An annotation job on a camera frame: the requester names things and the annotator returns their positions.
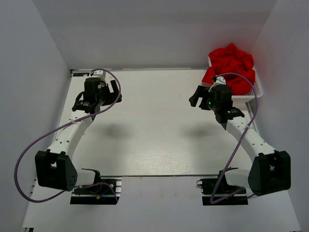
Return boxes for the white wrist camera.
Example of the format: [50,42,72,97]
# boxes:
[211,75,226,87]
[90,70,106,82]

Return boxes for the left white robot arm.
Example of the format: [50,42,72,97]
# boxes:
[35,77,121,193]

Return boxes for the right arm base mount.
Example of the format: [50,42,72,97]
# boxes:
[196,177,248,206]

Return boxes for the white plastic basket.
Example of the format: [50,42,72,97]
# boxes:
[201,57,263,102]

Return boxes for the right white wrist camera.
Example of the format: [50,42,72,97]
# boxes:
[211,75,226,87]

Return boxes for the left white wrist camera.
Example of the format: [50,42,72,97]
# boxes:
[90,70,106,82]

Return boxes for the blue table label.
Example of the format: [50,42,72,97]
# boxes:
[73,72,89,77]

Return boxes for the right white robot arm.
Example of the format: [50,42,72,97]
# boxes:
[189,85,291,197]

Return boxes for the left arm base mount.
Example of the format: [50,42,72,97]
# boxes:
[70,177,122,205]

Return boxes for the red shirts in basket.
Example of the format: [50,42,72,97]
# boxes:
[201,43,255,95]

